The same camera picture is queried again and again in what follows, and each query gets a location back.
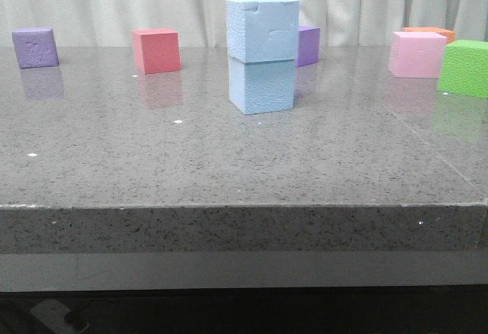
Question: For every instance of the light blue foam cube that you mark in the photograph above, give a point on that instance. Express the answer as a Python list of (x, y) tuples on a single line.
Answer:
[(263, 87), (262, 30)]

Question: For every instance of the dark purple foam cube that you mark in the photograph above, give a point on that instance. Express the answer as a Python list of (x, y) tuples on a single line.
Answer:
[(307, 46)]

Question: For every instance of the red foam cube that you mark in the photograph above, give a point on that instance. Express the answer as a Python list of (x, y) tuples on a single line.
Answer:
[(156, 50)]

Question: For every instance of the pink foam cube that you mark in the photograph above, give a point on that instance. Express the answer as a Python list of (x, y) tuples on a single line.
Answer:
[(416, 54)]

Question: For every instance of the white curtain backdrop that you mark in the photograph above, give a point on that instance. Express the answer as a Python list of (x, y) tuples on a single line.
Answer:
[(202, 23)]

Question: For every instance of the light purple dented foam cube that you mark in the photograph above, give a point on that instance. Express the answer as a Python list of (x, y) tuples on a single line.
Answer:
[(35, 47)]

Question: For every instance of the green foam cube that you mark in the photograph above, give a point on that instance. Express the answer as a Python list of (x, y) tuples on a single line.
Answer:
[(464, 68)]

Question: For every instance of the far orange foam cube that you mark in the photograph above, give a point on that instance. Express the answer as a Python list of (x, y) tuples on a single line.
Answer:
[(449, 34)]

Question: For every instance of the white power strip under table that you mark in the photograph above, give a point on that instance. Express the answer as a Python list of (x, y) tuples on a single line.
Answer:
[(58, 318)]

